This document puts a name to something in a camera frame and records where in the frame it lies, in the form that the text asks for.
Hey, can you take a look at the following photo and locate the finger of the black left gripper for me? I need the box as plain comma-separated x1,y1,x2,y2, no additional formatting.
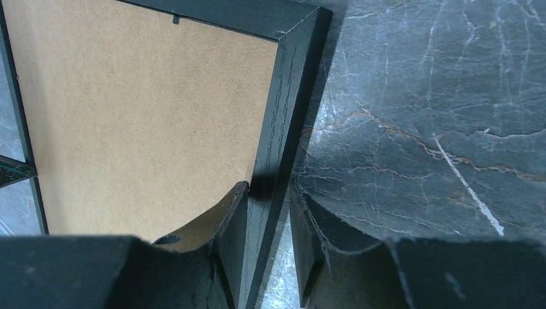
0,155,37,188

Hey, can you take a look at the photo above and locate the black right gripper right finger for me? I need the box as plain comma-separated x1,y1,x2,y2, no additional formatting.
289,183,545,308

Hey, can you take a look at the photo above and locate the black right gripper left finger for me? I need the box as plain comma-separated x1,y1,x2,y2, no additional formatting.
1,181,249,308

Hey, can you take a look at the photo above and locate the brown backing board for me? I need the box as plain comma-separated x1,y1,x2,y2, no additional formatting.
2,1,278,241

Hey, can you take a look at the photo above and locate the black picture frame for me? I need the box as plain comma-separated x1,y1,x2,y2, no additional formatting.
0,0,334,309

